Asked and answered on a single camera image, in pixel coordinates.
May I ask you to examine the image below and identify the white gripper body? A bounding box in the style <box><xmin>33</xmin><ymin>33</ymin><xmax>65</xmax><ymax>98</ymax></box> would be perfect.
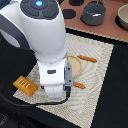
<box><xmin>37</xmin><ymin>58</ymin><xmax>73</xmax><ymax>100</ymax></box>

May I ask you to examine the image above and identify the yellow toy bread loaf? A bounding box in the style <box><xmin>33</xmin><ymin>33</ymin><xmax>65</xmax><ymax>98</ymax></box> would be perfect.
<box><xmin>13</xmin><ymin>76</ymin><xmax>38</xmax><ymax>97</ymax></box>

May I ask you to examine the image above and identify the tall grey pot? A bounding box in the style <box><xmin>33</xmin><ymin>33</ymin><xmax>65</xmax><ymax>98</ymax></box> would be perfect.
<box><xmin>82</xmin><ymin>0</ymin><xmax>106</xmax><ymax>26</ymax></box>

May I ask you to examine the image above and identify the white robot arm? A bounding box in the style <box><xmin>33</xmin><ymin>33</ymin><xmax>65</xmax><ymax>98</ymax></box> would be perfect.
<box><xmin>0</xmin><ymin>0</ymin><xmax>71</xmax><ymax>100</ymax></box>

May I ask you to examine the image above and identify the round beige plate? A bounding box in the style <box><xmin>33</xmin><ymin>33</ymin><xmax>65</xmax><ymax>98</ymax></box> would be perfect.
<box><xmin>67</xmin><ymin>55</ymin><xmax>83</xmax><ymax>77</ymax></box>

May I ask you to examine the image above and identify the woven beige placemat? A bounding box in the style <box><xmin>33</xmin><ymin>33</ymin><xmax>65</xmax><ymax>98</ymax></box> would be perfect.
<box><xmin>12</xmin><ymin>32</ymin><xmax>115</xmax><ymax>128</ymax></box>

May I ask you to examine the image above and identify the beige bowl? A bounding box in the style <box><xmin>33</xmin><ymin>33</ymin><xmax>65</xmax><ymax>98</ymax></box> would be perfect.
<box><xmin>118</xmin><ymin>4</ymin><xmax>128</xmax><ymax>30</ymax></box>

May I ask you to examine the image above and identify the fork with wooden handle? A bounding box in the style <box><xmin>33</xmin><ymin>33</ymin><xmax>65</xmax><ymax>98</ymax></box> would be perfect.
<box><xmin>73</xmin><ymin>81</ymin><xmax>85</xmax><ymax>89</ymax></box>

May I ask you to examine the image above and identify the knife with wooden handle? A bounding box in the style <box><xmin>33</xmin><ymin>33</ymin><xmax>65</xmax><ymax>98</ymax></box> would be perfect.
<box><xmin>77</xmin><ymin>55</ymin><xmax>97</xmax><ymax>63</ymax></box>

